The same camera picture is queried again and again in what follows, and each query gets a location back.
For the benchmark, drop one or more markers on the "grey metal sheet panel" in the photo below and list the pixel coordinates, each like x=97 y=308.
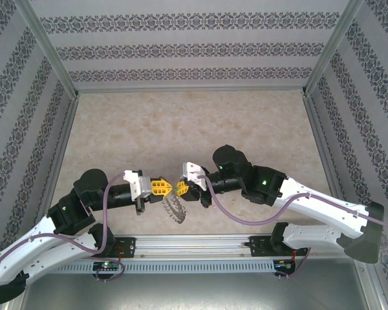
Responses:
x=194 y=294

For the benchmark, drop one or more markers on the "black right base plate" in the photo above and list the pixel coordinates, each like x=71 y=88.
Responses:
x=260 y=250

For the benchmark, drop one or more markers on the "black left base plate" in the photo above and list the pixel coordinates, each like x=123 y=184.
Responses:
x=127 y=247

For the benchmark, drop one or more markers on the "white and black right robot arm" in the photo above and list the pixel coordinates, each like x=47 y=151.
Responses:
x=323 y=206

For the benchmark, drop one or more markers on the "aluminium frame rail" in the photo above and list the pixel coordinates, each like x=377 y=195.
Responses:
x=190 y=89
x=62 y=145
x=322 y=145

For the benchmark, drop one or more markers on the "small circuit board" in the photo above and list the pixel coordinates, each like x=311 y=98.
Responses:
x=284 y=264

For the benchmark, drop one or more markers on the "circuit board with green light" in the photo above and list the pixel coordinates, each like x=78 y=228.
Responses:
x=106 y=265

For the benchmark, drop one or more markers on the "aluminium frame post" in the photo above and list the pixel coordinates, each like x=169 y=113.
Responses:
x=372 y=290
x=50 y=48
x=329 y=48

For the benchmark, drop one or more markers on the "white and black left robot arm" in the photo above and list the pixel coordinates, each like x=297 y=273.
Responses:
x=29 y=255

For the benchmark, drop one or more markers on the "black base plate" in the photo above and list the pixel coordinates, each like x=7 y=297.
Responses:
x=260 y=250
x=127 y=247

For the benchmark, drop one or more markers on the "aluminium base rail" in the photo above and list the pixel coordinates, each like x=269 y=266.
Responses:
x=194 y=247

